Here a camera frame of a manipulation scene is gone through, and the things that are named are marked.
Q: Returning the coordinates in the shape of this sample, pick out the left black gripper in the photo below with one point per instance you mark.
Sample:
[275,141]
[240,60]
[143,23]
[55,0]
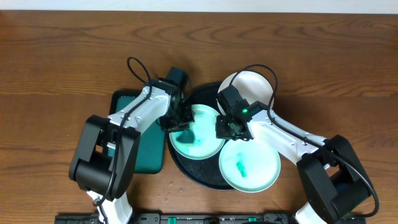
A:
[178,121]

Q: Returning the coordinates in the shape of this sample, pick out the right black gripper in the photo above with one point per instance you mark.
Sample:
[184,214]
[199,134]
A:
[226,130]

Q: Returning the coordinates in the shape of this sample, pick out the green wet sponge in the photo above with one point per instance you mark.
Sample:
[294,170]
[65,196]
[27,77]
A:
[186,137]

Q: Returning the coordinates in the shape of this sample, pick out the mint plate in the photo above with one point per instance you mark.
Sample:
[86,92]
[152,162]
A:
[249,166]
[206,143]

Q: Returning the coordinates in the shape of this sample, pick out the white plate with green stain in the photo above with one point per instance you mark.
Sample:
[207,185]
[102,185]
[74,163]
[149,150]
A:
[253,87]

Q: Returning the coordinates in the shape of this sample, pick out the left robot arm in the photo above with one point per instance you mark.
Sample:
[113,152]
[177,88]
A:
[105,157]

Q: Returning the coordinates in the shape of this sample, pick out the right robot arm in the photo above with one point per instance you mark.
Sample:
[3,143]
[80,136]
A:
[337,188]

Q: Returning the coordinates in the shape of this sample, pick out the black rectangular sponge tray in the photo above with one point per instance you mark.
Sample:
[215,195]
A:
[150,154]

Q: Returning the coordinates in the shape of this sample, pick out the round black tray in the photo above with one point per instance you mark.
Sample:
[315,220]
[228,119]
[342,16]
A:
[205,172]

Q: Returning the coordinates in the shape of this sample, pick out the mint plate front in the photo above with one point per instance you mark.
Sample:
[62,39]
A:
[249,166]

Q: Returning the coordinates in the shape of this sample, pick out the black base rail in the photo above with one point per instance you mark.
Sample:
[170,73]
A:
[155,218]

